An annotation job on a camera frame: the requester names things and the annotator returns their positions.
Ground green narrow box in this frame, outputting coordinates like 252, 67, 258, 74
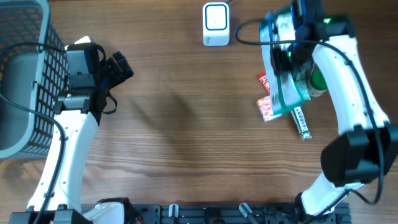
291, 106, 312, 140

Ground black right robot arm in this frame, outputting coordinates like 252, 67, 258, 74
261, 12, 397, 222

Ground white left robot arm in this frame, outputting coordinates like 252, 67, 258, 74
1, 43, 133, 223

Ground grey mesh shopping basket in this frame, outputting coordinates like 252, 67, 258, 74
1, 1, 69, 159

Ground green 3M cleaner package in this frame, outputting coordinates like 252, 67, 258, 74
259, 5, 312, 114

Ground red stick sachet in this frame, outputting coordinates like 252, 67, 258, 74
257, 72, 271, 94

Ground black left camera cable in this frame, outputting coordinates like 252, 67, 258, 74
0, 42, 71, 224

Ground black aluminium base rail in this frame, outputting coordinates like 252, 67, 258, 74
79, 202, 352, 224

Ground green lid jar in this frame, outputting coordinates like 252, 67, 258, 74
307, 69, 328, 97

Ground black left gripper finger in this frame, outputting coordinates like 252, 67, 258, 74
104, 58, 123, 88
113, 51, 134, 82

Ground white barcode scanner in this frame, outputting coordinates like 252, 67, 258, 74
202, 2, 230, 47

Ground orange tissue packet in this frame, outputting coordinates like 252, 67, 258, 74
256, 96, 282, 122

